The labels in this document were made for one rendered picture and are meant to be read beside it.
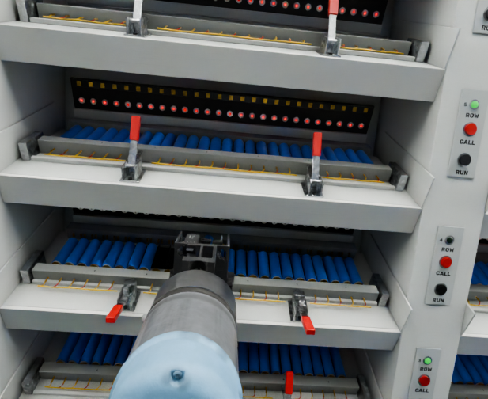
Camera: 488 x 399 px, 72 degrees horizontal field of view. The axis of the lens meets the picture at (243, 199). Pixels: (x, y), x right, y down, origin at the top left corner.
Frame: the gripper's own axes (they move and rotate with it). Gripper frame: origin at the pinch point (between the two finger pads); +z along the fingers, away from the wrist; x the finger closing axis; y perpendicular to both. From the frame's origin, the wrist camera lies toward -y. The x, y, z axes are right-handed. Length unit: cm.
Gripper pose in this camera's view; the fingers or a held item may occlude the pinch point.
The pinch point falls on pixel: (205, 258)
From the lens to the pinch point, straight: 59.1
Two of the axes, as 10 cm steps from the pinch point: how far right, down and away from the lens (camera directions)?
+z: -0.5, -1.9, 9.8
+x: -10.0, -0.8, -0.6
